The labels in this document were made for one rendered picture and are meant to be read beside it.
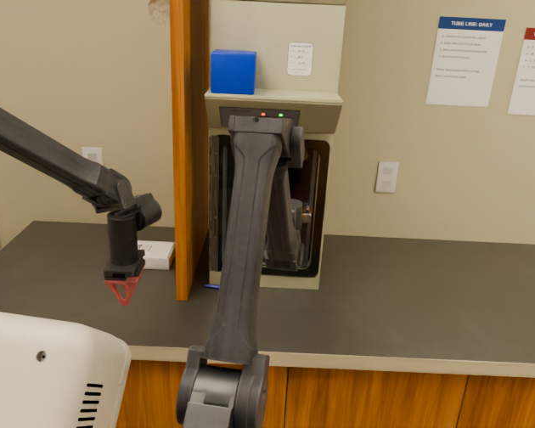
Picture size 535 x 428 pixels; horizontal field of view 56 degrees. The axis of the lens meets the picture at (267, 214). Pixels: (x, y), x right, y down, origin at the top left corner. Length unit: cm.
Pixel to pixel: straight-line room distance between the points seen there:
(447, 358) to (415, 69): 94
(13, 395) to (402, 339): 100
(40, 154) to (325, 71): 70
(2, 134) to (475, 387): 120
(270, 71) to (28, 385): 95
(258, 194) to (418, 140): 123
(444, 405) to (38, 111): 155
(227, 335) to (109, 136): 130
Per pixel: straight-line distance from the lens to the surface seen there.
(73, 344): 56
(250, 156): 69
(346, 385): 136
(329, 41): 130
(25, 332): 58
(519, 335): 151
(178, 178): 129
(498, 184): 199
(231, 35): 130
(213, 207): 139
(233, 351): 66
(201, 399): 66
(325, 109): 122
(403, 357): 130
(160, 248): 164
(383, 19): 176
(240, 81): 120
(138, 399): 143
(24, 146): 95
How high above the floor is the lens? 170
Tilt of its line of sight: 22 degrees down
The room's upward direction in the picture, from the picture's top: 3 degrees clockwise
